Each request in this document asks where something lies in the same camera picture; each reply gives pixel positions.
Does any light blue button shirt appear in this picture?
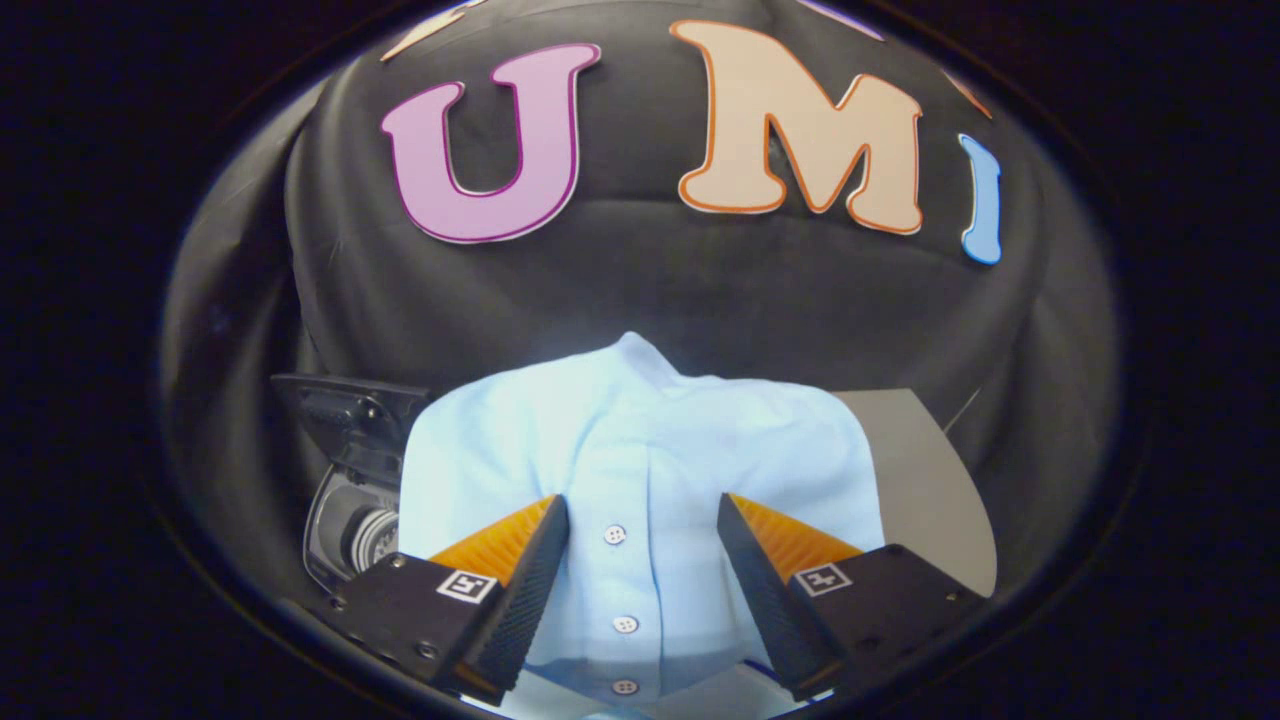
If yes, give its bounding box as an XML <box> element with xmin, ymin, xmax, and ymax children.
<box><xmin>398</xmin><ymin>331</ymin><xmax>886</xmax><ymax>719</ymax></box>

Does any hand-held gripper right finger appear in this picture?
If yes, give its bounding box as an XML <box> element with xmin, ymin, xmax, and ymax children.
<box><xmin>716</xmin><ymin>491</ymin><xmax>988</xmax><ymax>704</ymax></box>

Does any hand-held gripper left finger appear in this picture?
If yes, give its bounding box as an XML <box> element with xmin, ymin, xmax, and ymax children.
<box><xmin>318</xmin><ymin>493</ymin><xmax>572</xmax><ymax>708</ymax></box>

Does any white cabinet with dark top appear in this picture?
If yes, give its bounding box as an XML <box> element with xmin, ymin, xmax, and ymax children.
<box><xmin>835</xmin><ymin>388</ymin><xmax>999</xmax><ymax>599</ymax></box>

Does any black backdrop cloth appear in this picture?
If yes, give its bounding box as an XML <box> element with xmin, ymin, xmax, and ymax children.
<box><xmin>160</xmin><ymin>0</ymin><xmax>1121</xmax><ymax>601</ymax></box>

